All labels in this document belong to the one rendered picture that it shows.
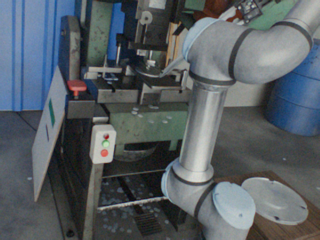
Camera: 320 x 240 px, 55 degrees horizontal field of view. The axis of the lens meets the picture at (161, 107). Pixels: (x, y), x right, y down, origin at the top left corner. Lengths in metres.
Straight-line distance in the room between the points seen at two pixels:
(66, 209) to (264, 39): 1.31
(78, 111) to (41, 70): 1.42
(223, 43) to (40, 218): 1.29
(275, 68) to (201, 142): 0.27
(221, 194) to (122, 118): 0.56
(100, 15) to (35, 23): 1.00
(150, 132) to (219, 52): 0.73
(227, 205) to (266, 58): 0.37
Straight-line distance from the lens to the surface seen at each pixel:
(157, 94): 1.33
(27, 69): 2.53
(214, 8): 1.61
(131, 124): 1.27
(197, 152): 0.81
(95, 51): 1.55
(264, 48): 0.65
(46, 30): 2.44
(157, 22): 1.34
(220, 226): 0.84
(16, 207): 1.75
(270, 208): 1.44
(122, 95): 1.30
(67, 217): 1.64
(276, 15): 1.35
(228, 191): 0.86
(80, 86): 1.12
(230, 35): 0.67
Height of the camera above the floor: 1.15
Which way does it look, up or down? 22 degrees down
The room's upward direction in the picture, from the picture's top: 12 degrees clockwise
